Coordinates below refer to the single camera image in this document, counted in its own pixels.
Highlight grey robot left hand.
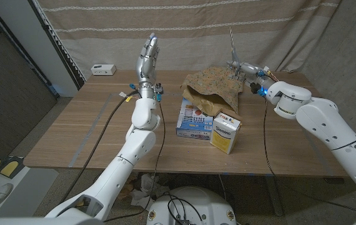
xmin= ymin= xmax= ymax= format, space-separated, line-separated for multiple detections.
xmin=135 ymin=32 xmax=161 ymax=85

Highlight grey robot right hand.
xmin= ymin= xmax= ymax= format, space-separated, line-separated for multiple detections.
xmin=226 ymin=59 xmax=276 ymax=91

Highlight grey yellow handled scissors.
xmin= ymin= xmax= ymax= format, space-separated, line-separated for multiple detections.
xmin=227 ymin=26 xmax=243 ymax=78

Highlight white yellow carton box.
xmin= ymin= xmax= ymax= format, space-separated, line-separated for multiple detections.
xmin=209 ymin=112 xmax=242 ymax=155

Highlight blue white cardboard box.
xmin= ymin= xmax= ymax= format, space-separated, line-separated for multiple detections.
xmin=175 ymin=97 xmax=214 ymax=141

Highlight crumpled white paper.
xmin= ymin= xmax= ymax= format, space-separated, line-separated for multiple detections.
xmin=130 ymin=173 xmax=170 ymax=209

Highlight crumpled brown paper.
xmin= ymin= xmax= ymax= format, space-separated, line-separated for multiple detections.
xmin=117 ymin=174 xmax=137 ymax=201

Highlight white power strip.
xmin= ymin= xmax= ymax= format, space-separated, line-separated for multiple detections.
xmin=91 ymin=64 xmax=117 ymax=76

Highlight beige striped curtain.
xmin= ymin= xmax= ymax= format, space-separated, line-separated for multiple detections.
xmin=36 ymin=0 xmax=343 ymax=81

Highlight grey tape outline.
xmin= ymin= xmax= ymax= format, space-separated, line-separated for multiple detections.
xmin=68 ymin=92 xmax=335 ymax=178

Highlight grey metal table leg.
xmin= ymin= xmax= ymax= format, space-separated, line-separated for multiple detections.
xmin=264 ymin=175 xmax=284 ymax=217

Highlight white robot torso base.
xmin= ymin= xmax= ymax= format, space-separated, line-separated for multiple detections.
xmin=146 ymin=186 xmax=237 ymax=225

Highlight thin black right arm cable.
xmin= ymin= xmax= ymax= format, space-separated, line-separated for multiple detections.
xmin=262 ymin=98 xmax=356 ymax=217

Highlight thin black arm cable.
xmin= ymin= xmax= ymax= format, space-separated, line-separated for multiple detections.
xmin=104 ymin=101 xmax=167 ymax=223
xmin=262 ymin=98 xmax=356 ymax=217

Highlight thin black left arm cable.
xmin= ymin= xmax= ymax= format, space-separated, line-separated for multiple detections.
xmin=104 ymin=101 xmax=167 ymax=223

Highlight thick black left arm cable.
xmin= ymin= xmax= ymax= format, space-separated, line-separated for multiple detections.
xmin=61 ymin=89 xmax=142 ymax=204

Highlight black slanted frame post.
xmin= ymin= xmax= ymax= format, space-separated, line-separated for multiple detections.
xmin=27 ymin=0 xmax=87 ymax=91

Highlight black torso connector cable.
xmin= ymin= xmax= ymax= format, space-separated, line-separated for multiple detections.
xmin=167 ymin=192 xmax=204 ymax=225

